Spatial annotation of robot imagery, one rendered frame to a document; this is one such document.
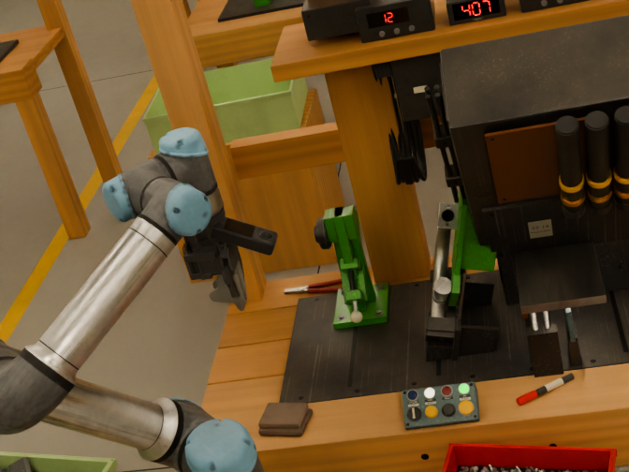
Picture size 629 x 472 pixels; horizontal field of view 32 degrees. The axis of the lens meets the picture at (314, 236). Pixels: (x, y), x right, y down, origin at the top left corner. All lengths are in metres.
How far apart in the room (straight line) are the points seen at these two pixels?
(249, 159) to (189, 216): 1.03
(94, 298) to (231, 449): 0.39
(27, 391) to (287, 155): 1.21
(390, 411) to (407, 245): 0.54
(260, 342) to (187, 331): 1.83
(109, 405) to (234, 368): 0.73
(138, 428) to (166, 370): 2.35
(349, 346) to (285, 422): 0.31
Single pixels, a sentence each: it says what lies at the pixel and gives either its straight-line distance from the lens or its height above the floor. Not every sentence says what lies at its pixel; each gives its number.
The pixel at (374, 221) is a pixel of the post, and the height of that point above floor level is 1.06.
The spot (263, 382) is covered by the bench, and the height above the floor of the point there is 0.88.
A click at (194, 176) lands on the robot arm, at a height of 1.58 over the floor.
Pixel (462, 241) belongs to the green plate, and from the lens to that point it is 2.25.
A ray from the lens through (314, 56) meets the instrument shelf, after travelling 2.37.
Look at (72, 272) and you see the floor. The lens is 5.23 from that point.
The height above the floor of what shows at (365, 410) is 0.90.
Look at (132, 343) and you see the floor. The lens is 4.54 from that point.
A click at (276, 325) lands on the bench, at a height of 0.88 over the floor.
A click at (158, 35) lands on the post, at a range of 2.53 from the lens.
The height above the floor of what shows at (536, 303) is 1.13.
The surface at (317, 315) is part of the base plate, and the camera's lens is 2.66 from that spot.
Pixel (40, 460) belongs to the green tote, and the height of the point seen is 0.95.
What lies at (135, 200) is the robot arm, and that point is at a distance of 1.80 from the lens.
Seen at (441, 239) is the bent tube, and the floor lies 1.11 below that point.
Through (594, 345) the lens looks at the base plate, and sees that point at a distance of 2.40.
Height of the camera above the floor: 2.34
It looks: 29 degrees down
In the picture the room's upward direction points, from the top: 15 degrees counter-clockwise
